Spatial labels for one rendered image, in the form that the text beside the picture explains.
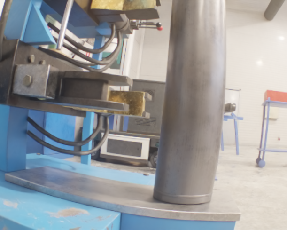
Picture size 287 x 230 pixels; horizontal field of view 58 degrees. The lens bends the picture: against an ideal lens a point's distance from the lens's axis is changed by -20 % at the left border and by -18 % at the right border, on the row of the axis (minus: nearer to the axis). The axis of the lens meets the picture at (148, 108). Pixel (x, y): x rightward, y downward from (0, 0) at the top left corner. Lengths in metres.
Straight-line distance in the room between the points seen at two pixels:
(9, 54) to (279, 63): 12.25
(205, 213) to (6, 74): 0.73
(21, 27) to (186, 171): 0.71
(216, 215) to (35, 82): 0.66
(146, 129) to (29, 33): 2.26
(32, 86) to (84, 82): 0.18
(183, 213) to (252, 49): 11.79
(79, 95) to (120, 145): 2.09
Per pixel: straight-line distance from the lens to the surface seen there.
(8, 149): 1.25
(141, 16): 1.45
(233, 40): 12.47
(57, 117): 2.63
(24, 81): 0.83
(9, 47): 0.89
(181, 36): 1.02
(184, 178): 0.96
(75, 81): 0.91
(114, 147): 2.97
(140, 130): 3.01
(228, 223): 0.93
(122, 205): 0.92
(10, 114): 1.24
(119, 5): 1.39
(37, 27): 0.92
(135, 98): 1.23
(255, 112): 12.08
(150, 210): 0.90
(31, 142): 2.51
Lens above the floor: 0.40
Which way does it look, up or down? 3 degrees up
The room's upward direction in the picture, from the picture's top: 6 degrees clockwise
